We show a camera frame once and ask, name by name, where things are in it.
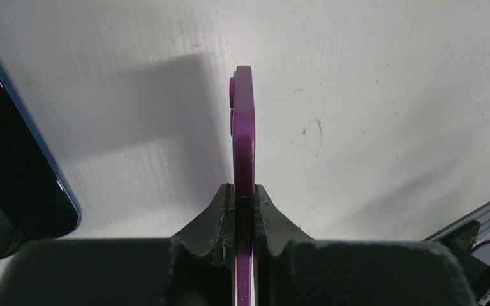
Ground black phone with pink edge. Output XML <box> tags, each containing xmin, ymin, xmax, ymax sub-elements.
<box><xmin>229</xmin><ymin>66</ymin><xmax>256</xmax><ymax>305</ymax></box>

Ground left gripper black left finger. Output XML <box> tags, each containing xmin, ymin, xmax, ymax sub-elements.
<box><xmin>0</xmin><ymin>184</ymin><xmax>233</xmax><ymax>305</ymax></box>

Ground left aluminium frame rail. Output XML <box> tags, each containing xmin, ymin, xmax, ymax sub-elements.
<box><xmin>425</xmin><ymin>201</ymin><xmax>490</xmax><ymax>240</ymax></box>

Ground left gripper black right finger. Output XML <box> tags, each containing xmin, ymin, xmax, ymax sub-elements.
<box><xmin>254</xmin><ymin>185</ymin><xmax>477</xmax><ymax>305</ymax></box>

